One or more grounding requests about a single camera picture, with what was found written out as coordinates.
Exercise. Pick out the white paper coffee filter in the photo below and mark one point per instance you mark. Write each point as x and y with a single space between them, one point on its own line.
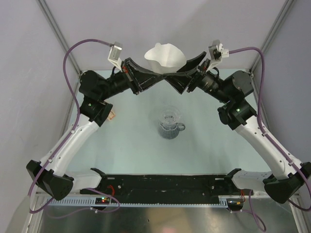
165 58

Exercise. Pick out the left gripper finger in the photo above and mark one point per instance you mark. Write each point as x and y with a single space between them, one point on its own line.
134 69
140 80

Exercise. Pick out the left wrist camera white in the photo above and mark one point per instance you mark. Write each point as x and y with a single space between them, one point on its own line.
114 55

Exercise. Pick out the glass coffee server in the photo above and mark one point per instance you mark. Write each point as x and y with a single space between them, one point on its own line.
170 131

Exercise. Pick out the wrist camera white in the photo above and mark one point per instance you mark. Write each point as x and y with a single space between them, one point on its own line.
114 55
217 53

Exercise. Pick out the left aluminium frame post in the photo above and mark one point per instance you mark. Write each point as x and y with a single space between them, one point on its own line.
57 32

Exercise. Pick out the aluminium frame post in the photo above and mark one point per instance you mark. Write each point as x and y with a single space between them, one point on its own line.
57 32
277 24

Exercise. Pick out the clear glass dripper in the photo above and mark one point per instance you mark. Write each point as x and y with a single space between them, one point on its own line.
169 117

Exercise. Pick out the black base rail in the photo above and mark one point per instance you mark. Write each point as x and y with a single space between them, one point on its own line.
169 189

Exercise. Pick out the right aluminium frame post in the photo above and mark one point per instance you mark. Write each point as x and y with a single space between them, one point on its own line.
277 24

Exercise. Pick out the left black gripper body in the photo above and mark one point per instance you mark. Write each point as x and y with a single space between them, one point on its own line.
130 77

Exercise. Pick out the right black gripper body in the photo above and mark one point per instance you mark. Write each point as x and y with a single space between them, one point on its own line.
200 75

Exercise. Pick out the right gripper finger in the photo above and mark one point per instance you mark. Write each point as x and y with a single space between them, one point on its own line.
192 63
179 81

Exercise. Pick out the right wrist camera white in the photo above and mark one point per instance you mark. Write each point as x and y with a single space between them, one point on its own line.
217 53

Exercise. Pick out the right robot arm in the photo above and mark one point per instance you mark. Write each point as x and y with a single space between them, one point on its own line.
287 173

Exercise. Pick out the white slotted cable duct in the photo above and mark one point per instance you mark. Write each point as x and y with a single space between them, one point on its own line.
91 202

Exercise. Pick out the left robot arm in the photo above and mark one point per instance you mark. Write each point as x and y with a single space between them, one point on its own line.
49 173

